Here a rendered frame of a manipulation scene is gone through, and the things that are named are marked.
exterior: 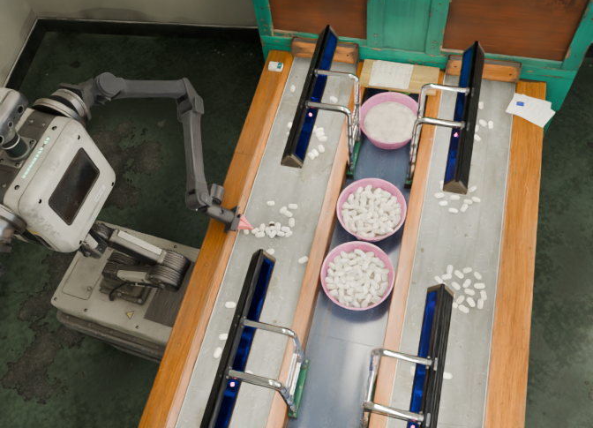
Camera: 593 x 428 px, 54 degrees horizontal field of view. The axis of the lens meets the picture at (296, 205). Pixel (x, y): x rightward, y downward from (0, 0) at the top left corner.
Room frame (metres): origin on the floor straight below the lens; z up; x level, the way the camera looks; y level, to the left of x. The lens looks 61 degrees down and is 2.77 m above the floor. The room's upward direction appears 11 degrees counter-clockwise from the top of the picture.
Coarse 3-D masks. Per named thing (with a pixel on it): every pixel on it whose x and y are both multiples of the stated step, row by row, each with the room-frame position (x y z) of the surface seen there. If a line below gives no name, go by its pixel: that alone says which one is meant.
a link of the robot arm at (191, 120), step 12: (192, 108) 1.46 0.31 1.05; (180, 120) 1.46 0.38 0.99; (192, 120) 1.42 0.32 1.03; (192, 132) 1.37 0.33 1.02; (192, 144) 1.33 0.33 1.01; (192, 156) 1.28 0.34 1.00; (192, 168) 1.24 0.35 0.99; (192, 180) 1.19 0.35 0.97; (204, 180) 1.20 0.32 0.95; (192, 192) 1.17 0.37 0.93; (192, 204) 1.11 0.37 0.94; (204, 204) 1.10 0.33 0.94
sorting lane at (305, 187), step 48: (288, 96) 1.68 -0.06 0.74; (336, 96) 1.63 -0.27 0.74; (336, 144) 1.38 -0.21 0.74; (288, 192) 1.20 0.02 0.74; (240, 240) 1.03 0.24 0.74; (288, 240) 0.99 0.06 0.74; (240, 288) 0.84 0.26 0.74; (288, 288) 0.80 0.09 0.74; (288, 336) 0.62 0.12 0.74; (192, 384) 0.52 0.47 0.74
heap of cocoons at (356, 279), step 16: (336, 256) 0.89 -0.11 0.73; (352, 256) 0.87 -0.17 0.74; (368, 256) 0.86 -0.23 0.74; (336, 272) 0.82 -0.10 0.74; (352, 272) 0.81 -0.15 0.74; (368, 272) 0.80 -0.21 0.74; (384, 272) 0.78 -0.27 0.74; (336, 288) 0.77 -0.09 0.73; (352, 288) 0.75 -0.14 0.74; (368, 288) 0.74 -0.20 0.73; (384, 288) 0.72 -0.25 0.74; (352, 304) 0.69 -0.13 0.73; (368, 304) 0.68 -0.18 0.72
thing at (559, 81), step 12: (264, 36) 1.97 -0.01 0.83; (276, 36) 1.95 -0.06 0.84; (264, 48) 1.98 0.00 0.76; (276, 48) 1.95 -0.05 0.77; (288, 48) 1.93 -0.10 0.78; (360, 48) 1.79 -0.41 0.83; (372, 48) 1.77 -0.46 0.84; (384, 48) 1.76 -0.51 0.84; (384, 60) 1.75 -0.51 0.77; (396, 60) 1.73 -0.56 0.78; (408, 60) 1.71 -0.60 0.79; (420, 60) 1.69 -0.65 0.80; (432, 60) 1.67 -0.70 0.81; (444, 60) 1.65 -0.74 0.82; (528, 72) 1.51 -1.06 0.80; (540, 72) 1.49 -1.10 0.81; (552, 72) 1.47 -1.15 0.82; (564, 72) 1.45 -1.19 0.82; (576, 72) 1.43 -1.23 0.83; (552, 84) 1.46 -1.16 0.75; (564, 84) 1.45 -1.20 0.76; (552, 96) 1.45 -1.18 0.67; (564, 96) 1.44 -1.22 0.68; (552, 108) 1.45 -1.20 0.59
